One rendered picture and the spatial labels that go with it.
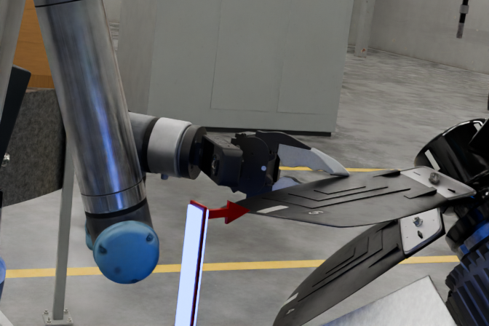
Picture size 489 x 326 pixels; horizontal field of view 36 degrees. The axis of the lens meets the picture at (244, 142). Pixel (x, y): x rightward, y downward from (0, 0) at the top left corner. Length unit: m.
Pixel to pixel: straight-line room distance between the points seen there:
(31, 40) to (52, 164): 5.99
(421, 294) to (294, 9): 6.53
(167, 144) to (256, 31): 6.31
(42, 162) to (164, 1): 4.22
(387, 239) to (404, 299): 0.15
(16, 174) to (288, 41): 4.94
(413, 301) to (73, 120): 0.45
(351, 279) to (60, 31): 0.52
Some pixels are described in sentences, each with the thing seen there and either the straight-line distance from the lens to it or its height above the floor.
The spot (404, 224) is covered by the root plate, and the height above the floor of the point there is 1.10.
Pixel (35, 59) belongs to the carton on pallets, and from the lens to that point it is 8.91.
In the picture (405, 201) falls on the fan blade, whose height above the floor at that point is 1.19.
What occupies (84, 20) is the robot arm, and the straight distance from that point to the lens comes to 0.84.
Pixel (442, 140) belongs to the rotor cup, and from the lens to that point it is 1.00.
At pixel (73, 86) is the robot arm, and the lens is 0.85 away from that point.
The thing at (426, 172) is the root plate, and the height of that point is 1.20.
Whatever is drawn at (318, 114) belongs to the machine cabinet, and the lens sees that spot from 7.69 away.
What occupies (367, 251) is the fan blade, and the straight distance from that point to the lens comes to 1.09.
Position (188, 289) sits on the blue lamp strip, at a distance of 0.75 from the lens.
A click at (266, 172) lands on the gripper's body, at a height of 1.18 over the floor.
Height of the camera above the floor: 1.40
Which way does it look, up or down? 12 degrees down
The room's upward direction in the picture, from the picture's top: 7 degrees clockwise
